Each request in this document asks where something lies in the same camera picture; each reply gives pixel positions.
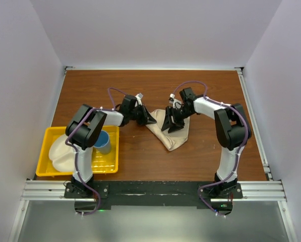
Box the aluminium table frame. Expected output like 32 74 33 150
10 70 296 241

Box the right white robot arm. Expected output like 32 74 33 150
161 88 252 198

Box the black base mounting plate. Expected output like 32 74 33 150
64 180 244 215

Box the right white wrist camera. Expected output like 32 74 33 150
169 93 183 109

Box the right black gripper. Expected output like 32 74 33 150
161 106 194 134

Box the white divided plate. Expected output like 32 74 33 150
48 134 75 173

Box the beige cloth napkin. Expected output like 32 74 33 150
146 109 190 152

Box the yellow plastic tray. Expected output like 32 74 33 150
36 126 119 176

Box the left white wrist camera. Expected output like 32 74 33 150
135 93 143 106

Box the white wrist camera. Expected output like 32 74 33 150
169 93 183 109
135 93 143 106

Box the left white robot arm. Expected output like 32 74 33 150
65 93 156 198

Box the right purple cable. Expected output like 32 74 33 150
172 80 249 217

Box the blue plastic cup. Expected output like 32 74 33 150
94 130 111 154

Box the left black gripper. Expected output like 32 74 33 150
129 103 156 126

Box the purple cable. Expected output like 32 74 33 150
172 80 249 217
64 87 126 216

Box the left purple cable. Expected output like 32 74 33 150
64 87 126 216

